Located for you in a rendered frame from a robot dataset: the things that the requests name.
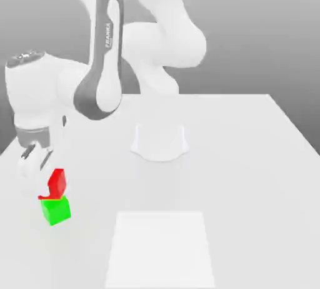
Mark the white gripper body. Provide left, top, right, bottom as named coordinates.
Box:
left=17, top=143, right=66, bottom=198

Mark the small green cube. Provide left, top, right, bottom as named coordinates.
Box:
left=39, top=195, right=73, bottom=227

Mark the small red cube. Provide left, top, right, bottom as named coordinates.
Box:
left=37, top=168, right=68, bottom=201

